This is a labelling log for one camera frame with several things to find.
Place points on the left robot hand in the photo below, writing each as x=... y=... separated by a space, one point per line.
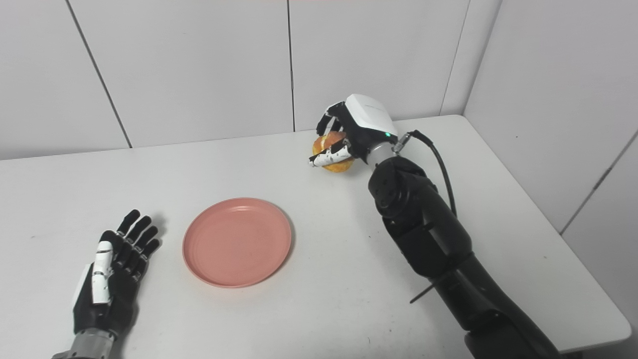
x=109 y=284

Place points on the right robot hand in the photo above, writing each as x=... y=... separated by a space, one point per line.
x=364 y=127

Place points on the cream puff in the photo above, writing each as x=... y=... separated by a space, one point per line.
x=331 y=149

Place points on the pink round plate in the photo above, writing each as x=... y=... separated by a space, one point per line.
x=237 y=242

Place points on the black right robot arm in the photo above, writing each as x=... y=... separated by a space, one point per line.
x=448 y=249

